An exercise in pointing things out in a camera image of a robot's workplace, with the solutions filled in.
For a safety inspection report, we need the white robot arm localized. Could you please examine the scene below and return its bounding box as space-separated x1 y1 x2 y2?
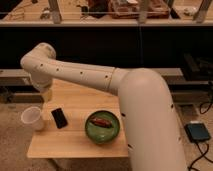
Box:
20 43 187 171

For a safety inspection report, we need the black smartphone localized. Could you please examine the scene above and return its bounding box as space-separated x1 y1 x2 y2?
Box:
51 108 68 129

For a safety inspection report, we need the wooden table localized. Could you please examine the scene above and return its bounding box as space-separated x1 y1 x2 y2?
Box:
27 79 128 158

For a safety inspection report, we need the brown sausage in bowl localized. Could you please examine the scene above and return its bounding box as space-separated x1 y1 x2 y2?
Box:
91 117 112 128

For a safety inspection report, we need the green bowl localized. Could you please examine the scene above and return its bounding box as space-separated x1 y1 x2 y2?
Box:
85 110 120 144

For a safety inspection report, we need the brown tray on shelf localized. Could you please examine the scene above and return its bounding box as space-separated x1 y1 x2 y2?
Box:
108 0 170 19

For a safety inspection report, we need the black foot pedal box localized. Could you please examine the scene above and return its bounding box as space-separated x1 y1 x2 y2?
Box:
184 123 211 143

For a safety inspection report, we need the black cable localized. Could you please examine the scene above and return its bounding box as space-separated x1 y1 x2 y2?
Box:
188 96 213 171

